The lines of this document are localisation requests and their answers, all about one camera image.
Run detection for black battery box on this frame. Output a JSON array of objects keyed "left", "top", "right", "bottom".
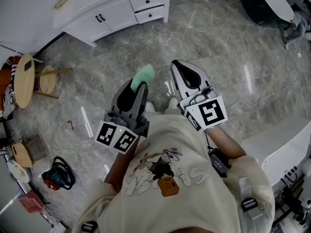
[{"left": 208, "top": 147, "right": 231, "bottom": 178}]

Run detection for grey strap with buckle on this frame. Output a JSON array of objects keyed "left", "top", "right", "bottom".
[{"left": 239, "top": 177, "right": 265, "bottom": 219}]

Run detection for teal vacuum with black hose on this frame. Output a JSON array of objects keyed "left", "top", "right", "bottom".
[{"left": 42, "top": 156, "right": 75, "bottom": 191}]

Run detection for cream printed shirt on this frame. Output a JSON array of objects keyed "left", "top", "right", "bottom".
[{"left": 71, "top": 113, "right": 276, "bottom": 233}]

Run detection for person's right forearm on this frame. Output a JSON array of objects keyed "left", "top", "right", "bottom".
[{"left": 206, "top": 125, "right": 247, "bottom": 160}]

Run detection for white floor cable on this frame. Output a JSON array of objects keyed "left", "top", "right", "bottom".
[{"left": 38, "top": 132, "right": 98, "bottom": 162}]

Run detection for white bag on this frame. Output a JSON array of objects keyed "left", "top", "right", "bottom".
[{"left": 6, "top": 159, "right": 32, "bottom": 183}]

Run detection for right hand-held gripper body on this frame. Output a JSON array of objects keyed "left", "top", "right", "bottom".
[{"left": 178, "top": 81, "right": 229, "bottom": 133}]

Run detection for green soap bar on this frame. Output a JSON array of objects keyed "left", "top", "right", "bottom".
[{"left": 130, "top": 64, "right": 156, "bottom": 93}]

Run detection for round wooden stool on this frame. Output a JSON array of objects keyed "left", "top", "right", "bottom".
[{"left": 33, "top": 65, "right": 73, "bottom": 100}]

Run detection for round wooden table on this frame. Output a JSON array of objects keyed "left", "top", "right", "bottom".
[{"left": 14, "top": 54, "right": 35, "bottom": 109}]

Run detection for wooden box stool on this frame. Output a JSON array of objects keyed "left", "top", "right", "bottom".
[{"left": 10, "top": 136, "right": 48, "bottom": 168}]

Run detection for person's left forearm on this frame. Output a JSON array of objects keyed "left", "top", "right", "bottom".
[{"left": 104, "top": 143, "right": 140, "bottom": 193}]

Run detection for person's right white shoe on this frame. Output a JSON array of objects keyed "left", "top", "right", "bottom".
[{"left": 167, "top": 97, "right": 179, "bottom": 110}]

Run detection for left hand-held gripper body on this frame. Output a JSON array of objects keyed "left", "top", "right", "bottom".
[{"left": 94, "top": 110, "right": 150, "bottom": 155}]

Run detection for red crate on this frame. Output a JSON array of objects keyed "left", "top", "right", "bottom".
[{"left": 18, "top": 192, "right": 45, "bottom": 214}]

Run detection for white vanity cabinet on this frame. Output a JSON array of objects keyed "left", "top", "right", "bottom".
[{"left": 52, "top": 0, "right": 172, "bottom": 48}]

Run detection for striped cloth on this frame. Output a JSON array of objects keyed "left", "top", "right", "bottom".
[{"left": 2, "top": 57, "right": 18, "bottom": 120}]

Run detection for white curved counter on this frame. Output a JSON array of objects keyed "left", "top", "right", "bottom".
[{"left": 240, "top": 115, "right": 311, "bottom": 186}]

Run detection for white floor bar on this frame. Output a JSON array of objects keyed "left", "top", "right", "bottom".
[{"left": 80, "top": 106, "right": 94, "bottom": 138}]

